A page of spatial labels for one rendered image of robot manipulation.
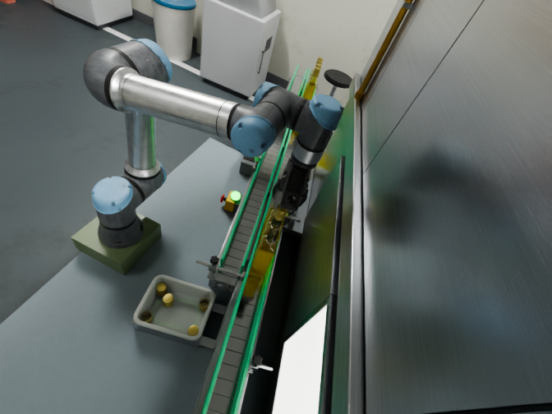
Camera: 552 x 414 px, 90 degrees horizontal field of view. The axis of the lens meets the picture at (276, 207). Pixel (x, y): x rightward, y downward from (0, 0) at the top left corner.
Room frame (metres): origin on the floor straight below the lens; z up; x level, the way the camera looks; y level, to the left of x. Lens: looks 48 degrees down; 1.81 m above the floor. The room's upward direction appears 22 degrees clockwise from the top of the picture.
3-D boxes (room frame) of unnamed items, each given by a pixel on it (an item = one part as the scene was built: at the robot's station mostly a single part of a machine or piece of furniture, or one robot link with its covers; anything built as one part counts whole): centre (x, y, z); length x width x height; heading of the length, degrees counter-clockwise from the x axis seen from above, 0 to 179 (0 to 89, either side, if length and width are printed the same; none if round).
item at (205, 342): (0.29, 0.15, 0.79); 0.27 x 0.17 x 0.08; 95
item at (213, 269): (0.41, 0.09, 0.95); 0.17 x 0.03 x 0.12; 95
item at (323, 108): (0.58, -0.02, 1.48); 0.09 x 0.08 x 0.11; 85
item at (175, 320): (0.29, 0.18, 0.80); 0.22 x 0.17 x 0.09; 95
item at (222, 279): (0.42, 0.07, 0.85); 0.09 x 0.04 x 0.07; 95
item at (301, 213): (1.22, -0.07, 0.84); 0.95 x 0.09 x 0.11; 5
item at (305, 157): (0.58, -0.02, 1.40); 0.08 x 0.08 x 0.05
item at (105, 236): (0.46, 0.50, 0.88); 0.15 x 0.15 x 0.10
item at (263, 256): (0.50, -0.02, 0.99); 0.06 x 0.06 x 0.21; 5
